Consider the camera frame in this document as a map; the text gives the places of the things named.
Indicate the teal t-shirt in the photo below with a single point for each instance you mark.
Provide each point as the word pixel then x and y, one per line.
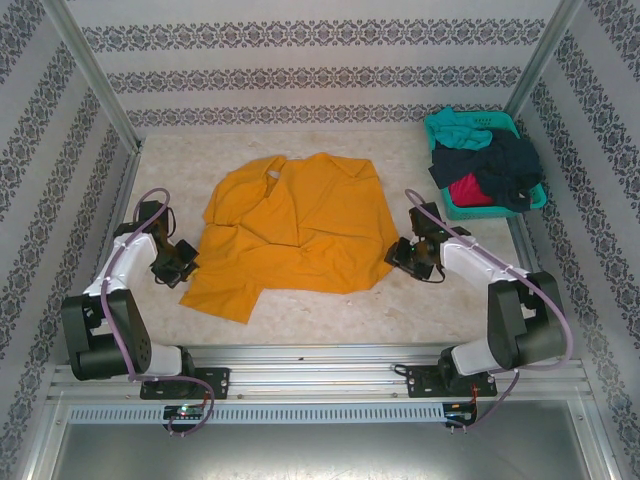
pixel 457 132

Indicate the aluminium table side rail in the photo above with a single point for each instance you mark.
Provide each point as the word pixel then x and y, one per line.
pixel 125 185
pixel 537 250

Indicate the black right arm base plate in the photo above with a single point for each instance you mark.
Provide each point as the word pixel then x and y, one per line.
pixel 422 382

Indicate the grey metal shelf panel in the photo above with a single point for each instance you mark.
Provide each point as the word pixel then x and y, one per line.
pixel 320 452

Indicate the aluminium mounting rail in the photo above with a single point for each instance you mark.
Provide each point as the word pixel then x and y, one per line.
pixel 310 372

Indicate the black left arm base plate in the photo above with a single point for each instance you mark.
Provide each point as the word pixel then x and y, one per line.
pixel 215 380

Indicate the orange t-shirt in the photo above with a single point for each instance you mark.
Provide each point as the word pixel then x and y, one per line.
pixel 310 220

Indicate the red t-shirt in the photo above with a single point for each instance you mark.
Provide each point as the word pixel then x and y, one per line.
pixel 467 192

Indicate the teal plastic basket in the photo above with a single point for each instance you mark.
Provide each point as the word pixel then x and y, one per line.
pixel 480 214

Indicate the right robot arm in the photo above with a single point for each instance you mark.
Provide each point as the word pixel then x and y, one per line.
pixel 475 260

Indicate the aluminium frame post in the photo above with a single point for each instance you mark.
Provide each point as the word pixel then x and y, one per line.
pixel 542 55
pixel 95 75

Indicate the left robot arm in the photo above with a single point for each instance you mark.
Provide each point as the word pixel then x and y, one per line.
pixel 125 260

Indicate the small circuit board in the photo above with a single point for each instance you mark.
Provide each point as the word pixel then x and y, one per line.
pixel 462 412
pixel 185 411

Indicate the navy t-shirt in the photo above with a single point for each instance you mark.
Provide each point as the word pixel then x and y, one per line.
pixel 505 160

